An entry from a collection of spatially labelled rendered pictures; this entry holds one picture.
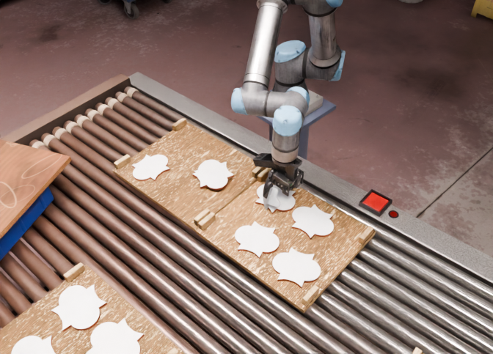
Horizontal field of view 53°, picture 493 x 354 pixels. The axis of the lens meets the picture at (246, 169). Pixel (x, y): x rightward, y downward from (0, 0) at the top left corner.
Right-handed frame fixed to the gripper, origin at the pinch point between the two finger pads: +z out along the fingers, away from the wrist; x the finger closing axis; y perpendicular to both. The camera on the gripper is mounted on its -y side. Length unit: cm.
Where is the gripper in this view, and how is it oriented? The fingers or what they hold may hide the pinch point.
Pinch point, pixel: (275, 196)
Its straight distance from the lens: 157.8
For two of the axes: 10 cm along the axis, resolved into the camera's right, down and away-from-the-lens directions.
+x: 6.7, -5.3, 5.2
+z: 0.0, 7.0, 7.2
